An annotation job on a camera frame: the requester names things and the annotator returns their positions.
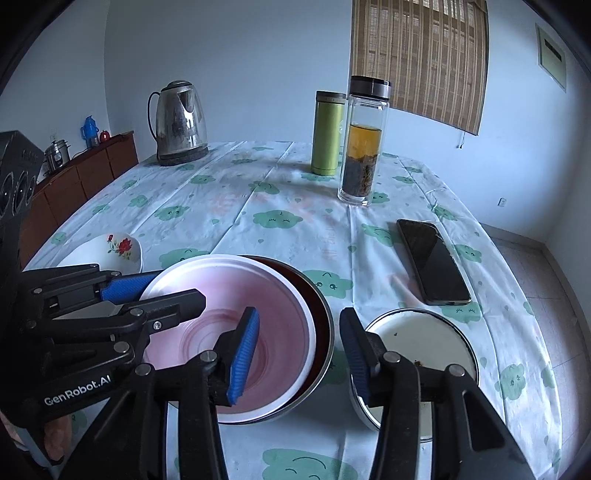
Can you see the stainless steel bowl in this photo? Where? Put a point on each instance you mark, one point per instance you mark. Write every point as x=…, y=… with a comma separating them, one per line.
x=304, y=398

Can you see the glass tea bottle black lid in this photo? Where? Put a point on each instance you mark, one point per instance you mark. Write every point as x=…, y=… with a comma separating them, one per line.
x=362, y=152

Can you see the black kettle base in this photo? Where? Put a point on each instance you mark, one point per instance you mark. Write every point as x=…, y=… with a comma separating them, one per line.
x=184, y=159

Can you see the blue thermos jug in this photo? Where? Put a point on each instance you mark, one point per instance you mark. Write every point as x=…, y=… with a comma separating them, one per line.
x=89, y=131

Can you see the white plate red flowers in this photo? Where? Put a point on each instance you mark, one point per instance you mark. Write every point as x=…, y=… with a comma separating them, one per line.
x=106, y=254

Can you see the black smartphone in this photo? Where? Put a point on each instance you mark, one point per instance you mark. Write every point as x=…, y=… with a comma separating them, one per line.
x=434, y=263

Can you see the white enamel plate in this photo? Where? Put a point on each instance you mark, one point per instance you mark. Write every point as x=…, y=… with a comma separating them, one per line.
x=415, y=337

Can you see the brown wooden cabinet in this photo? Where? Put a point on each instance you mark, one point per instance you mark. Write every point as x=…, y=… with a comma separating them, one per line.
x=69, y=194

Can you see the red plastic bowl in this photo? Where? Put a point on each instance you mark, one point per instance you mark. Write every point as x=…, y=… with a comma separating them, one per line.
x=322, y=323

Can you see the person's left hand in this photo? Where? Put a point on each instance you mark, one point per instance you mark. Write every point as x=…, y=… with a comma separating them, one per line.
x=57, y=436

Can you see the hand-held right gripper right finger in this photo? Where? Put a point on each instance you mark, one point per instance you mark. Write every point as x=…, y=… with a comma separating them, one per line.
x=358, y=364

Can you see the wall panel box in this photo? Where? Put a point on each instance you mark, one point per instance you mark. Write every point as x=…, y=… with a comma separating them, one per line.
x=551, y=57

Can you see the green thermos bottle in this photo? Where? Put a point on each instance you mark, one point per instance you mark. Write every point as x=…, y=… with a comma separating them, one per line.
x=327, y=138

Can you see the bamboo window blind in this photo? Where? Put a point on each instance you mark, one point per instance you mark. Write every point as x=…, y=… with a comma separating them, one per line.
x=415, y=55

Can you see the steel cooking pot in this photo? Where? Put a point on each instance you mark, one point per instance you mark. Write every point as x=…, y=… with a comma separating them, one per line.
x=57, y=157

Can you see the white tablecloth green clouds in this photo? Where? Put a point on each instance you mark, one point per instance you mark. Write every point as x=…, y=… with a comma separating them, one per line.
x=277, y=230

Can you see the pink plastic bowl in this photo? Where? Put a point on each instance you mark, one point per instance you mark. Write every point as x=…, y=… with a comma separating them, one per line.
x=277, y=323

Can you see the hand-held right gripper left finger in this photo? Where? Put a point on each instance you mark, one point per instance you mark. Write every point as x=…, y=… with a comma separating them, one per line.
x=244, y=362

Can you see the stainless steel electric kettle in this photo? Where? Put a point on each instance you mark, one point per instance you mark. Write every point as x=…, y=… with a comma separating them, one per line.
x=178, y=120

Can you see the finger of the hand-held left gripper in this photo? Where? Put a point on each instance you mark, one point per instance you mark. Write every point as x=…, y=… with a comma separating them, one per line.
x=127, y=286
x=171, y=307

